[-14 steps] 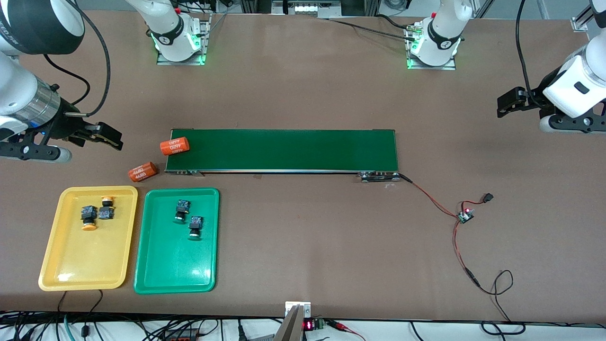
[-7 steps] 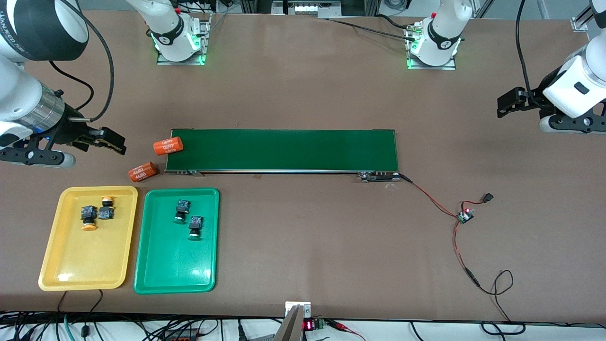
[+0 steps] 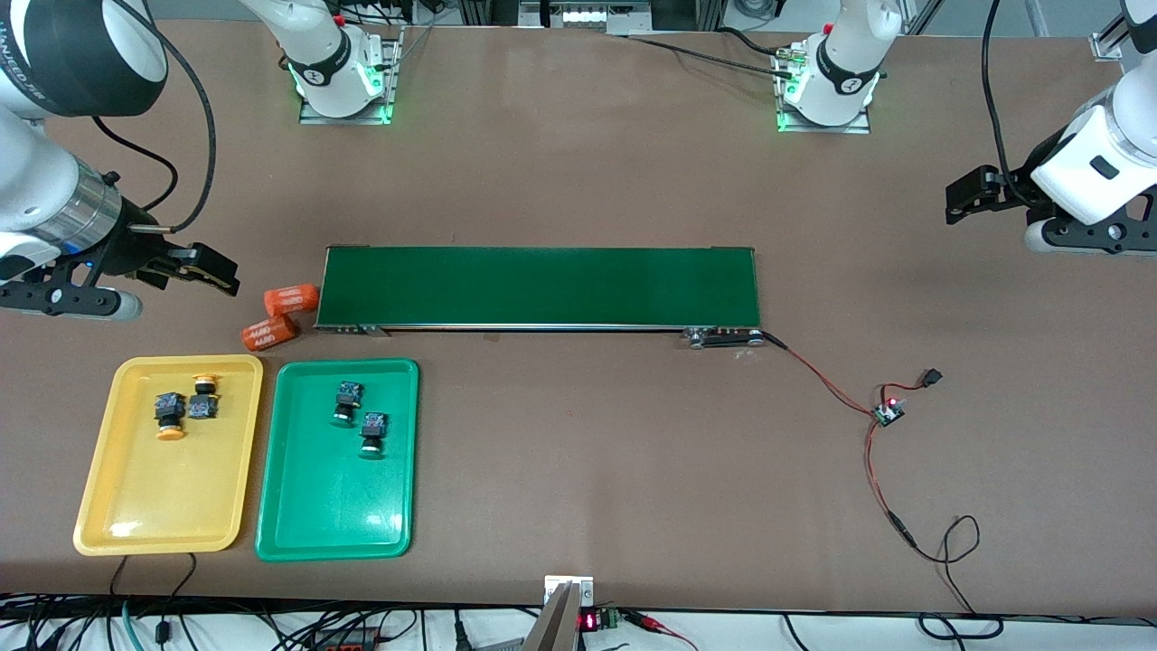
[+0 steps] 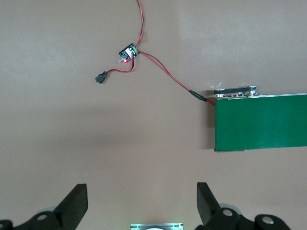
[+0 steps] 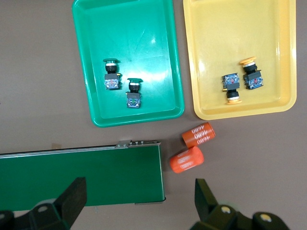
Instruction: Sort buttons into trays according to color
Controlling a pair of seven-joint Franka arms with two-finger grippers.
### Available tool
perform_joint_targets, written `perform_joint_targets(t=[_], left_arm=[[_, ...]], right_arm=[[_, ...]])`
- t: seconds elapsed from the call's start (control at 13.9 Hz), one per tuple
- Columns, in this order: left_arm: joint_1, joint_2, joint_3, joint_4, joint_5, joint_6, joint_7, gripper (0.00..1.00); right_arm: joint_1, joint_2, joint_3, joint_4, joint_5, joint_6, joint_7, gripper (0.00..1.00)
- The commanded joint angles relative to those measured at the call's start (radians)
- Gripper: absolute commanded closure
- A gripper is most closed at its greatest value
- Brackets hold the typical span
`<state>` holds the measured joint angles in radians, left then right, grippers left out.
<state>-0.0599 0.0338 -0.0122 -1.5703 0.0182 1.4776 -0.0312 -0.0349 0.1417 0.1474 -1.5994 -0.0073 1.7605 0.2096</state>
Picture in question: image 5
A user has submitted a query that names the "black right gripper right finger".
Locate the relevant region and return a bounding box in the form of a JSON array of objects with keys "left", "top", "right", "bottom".
[{"left": 190, "top": 178, "right": 254, "bottom": 230}]

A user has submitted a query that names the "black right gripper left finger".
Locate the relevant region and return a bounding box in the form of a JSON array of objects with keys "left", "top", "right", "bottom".
[{"left": 13, "top": 176, "right": 87, "bottom": 230}]

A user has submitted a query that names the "orange 4680 cylinder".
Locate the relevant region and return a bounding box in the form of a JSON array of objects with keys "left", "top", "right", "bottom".
[
  {"left": 169, "top": 146, "right": 205, "bottom": 174},
  {"left": 181, "top": 122, "right": 216, "bottom": 149}
]

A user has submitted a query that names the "green push button switch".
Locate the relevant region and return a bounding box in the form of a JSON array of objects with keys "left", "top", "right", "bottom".
[
  {"left": 126, "top": 78, "right": 144, "bottom": 109},
  {"left": 103, "top": 58, "right": 121, "bottom": 90}
]

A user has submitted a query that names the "yellow push button switch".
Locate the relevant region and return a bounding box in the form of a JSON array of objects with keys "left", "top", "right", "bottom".
[
  {"left": 221, "top": 73, "right": 243, "bottom": 105},
  {"left": 239, "top": 56, "right": 264, "bottom": 90}
]

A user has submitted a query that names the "green conveyor belt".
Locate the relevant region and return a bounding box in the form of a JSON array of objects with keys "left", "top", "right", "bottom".
[{"left": 0, "top": 139, "right": 166, "bottom": 212}]

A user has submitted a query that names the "yellow plastic tray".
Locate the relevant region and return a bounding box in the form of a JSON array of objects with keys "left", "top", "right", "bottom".
[{"left": 183, "top": 0, "right": 297, "bottom": 121}]

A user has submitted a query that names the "green plastic tray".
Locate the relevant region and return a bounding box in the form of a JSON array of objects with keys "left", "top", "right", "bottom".
[{"left": 71, "top": 0, "right": 185, "bottom": 128}]

